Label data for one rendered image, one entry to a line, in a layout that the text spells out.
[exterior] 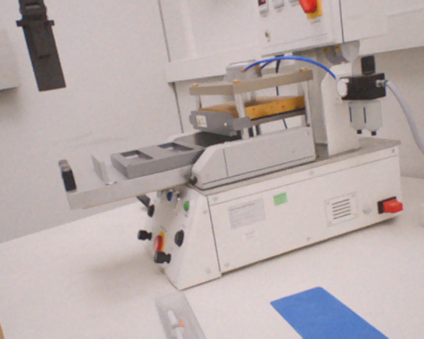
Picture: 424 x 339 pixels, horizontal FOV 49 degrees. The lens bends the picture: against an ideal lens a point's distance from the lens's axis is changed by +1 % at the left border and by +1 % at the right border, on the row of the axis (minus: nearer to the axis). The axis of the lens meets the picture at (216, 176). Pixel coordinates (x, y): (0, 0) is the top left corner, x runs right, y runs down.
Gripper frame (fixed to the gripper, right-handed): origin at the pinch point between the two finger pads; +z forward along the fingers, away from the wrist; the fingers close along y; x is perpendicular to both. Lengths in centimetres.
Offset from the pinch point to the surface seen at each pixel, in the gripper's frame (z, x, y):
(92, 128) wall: 24, 16, -183
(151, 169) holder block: 20.8, 14.4, -30.3
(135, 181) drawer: 22.2, 10.8, -29.2
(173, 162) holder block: 20.5, 19.0, -30.4
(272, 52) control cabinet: 3, 53, -51
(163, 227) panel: 36, 16, -40
